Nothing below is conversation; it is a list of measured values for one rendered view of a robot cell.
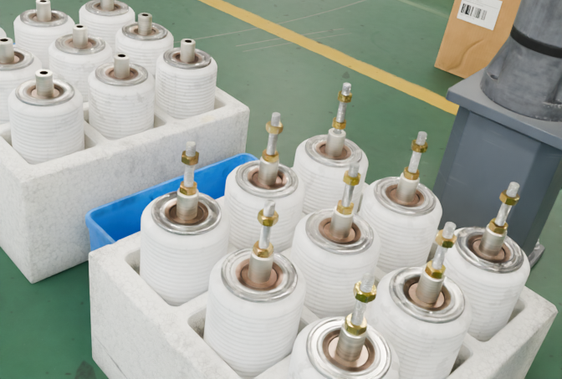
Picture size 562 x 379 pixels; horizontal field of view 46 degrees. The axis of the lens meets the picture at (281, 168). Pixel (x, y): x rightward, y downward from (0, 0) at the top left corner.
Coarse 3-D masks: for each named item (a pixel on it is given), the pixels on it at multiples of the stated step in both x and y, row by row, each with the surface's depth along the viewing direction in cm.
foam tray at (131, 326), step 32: (96, 256) 74; (128, 256) 75; (288, 256) 78; (96, 288) 75; (128, 288) 70; (96, 320) 78; (128, 320) 71; (160, 320) 67; (192, 320) 69; (512, 320) 74; (544, 320) 75; (96, 352) 82; (128, 352) 74; (160, 352) 68; (192, 352) 64; (480, 352) 69; (512, 352) 70
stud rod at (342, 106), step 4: (344, 84) 80; (348, 84) 80; (344, 88) 80; (348, 88) 80; (344, 92) 80; (348, 92) 80; (340, 104) 81; (344, 104) 81; (340, 108) 82; (344, 108) 82; (340, 112) 82; (344, 112) 82; (340, 116) 82; (344, 116) 82; (336, 120) 83; (340, 120) 82; (336, 132) 83; (340, 132) 84
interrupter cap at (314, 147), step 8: (320, 136) 88; (312, 144) 86; (320, 144) 86; (344, 144) 87; (352, 144) 87; (312, 152) 84; (320, 152) 84; (344, 152) 86; (352, 152) 85; (360, 152) 85; (320, 160) 83; (328, 160) 83; (336, 160) 83; (344, 160) 83; (352, 160) 84; (360, 160) 84
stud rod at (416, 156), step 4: (420, 132) 74; (424, 132) 74; (420, 136) 74; (424, 136) 74; (416, 140) 74; (420, 140) 74; (424, 140) 74; (420, 144) 74; (416, 152) 75; (412, 156) 76; (416, 156) 75; (420, 156) 75; (412, 160) 76; (416, 160) 76; (412, 164) 76; (416, 164) 76; (408, 168) 77; (412, 168) 76; (416, 168) 76; (412, 172) 76
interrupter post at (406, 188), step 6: (402, 174) 77; (402, 180) 77; (408, 180) 76; (414, 180) 77; (402, 186) 77; (408, 186) 77; (414, 186) 77; (396, 192) 78; (402, 192) 77; (408, 192) 77; (414, 192) 78; (402, 198) 78; (408, 198) 78
